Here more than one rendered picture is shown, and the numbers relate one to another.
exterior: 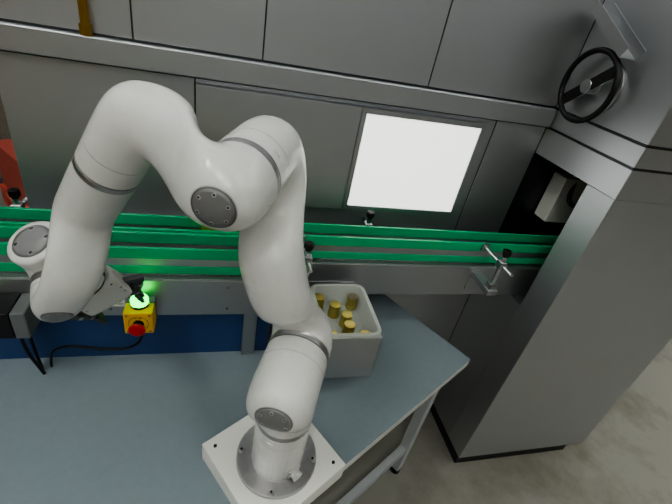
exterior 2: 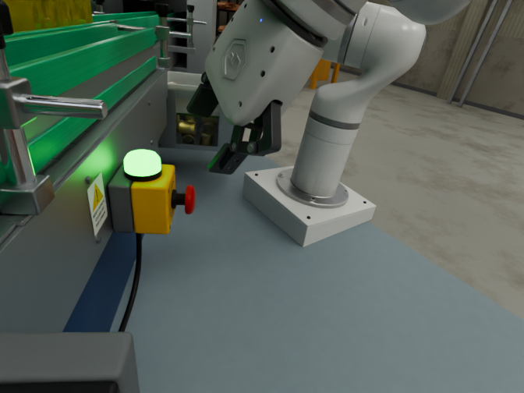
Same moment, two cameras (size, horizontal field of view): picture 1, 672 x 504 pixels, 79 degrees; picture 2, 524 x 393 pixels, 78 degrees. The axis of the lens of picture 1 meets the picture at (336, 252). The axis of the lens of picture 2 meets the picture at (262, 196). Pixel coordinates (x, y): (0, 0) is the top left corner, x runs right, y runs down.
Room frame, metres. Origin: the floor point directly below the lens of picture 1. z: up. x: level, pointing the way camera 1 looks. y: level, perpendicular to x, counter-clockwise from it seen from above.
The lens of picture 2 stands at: (0.55, 0.80, 1.19)
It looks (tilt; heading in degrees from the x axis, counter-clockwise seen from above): 29 degrees down; 280
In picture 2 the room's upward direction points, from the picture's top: 8 degrees clockwise
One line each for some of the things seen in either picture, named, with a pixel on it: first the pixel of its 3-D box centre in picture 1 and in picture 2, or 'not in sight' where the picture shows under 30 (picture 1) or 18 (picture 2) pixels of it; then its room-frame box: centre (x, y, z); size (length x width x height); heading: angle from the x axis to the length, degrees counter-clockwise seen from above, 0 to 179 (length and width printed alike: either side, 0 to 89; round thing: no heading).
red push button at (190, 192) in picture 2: (137, 327); (182, 199); (0.72, 0.45, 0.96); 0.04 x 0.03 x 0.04; 109
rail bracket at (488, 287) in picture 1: (490, 274); (184, 37); (1.17, -0.52, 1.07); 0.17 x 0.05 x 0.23; 19
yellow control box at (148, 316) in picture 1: (140, 315); (146, 199); (0.76, 0.47, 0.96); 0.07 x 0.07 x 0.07; 19
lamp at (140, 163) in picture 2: (139, 300); (143, 163); (0.77, 0.47, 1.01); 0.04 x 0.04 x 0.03
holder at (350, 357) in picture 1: (336, 324); (189, 112); (0.93, -0.05, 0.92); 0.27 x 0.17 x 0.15; 19
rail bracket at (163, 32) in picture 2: (305, 256); (152, 35); (0.97, 0.08, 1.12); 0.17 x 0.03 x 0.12; 19
